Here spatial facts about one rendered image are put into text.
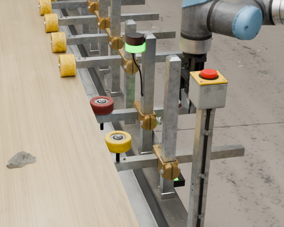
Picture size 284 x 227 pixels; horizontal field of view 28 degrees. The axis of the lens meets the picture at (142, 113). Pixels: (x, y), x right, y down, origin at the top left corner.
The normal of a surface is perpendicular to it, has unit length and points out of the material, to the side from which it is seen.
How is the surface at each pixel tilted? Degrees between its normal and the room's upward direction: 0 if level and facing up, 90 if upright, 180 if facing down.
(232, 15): 53
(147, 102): 90
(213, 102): 90
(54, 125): 0
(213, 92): 90
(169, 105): 90
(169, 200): 0
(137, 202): 0
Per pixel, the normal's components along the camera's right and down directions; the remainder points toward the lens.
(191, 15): -0.58, 0.38
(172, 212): 0.03, -0.89
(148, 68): 0.25, 0.45
